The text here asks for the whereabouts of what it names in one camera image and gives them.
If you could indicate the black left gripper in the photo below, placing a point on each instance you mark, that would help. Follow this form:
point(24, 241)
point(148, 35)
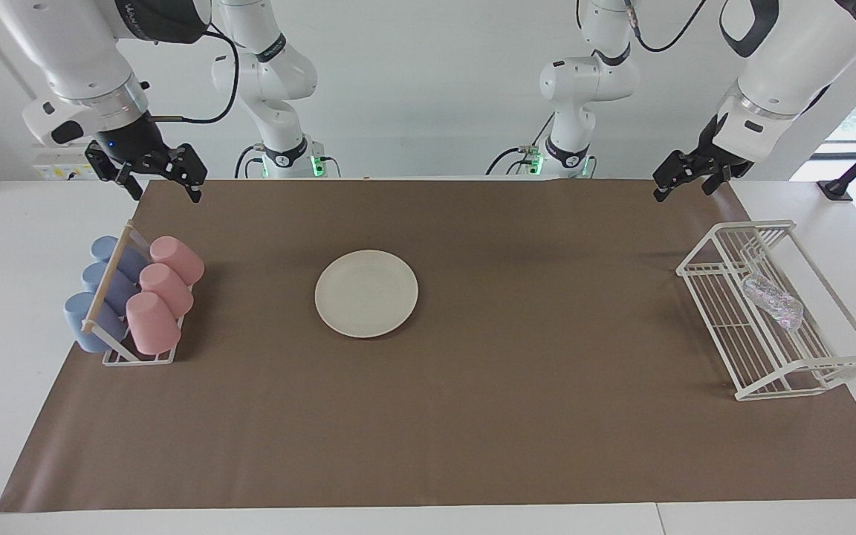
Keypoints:
point(699, 167)

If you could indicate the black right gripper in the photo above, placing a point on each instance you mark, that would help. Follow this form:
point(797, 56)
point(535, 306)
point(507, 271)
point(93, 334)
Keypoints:
point(134, 145)

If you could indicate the cream round plate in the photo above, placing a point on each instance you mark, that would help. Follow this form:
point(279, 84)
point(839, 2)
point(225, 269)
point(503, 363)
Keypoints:
point(366, 293)

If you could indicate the pink plastic cup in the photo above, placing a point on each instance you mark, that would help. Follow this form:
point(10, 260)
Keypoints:
point(153, 323)
point(168, 290)
point(179, 258)

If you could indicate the blue plastic cup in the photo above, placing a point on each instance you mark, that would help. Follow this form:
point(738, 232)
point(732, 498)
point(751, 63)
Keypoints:
point(93, 276)
point(79, 319)
point(105, 247)

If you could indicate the white cup holder rack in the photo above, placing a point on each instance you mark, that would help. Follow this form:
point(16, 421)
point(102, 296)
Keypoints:
point(107, 279)

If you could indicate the brown table mat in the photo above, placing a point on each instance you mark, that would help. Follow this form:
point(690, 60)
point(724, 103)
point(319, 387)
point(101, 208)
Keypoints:
point(510, 416)

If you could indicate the white wall power socket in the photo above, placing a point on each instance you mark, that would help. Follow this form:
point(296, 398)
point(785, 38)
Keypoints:
point(64, 172)

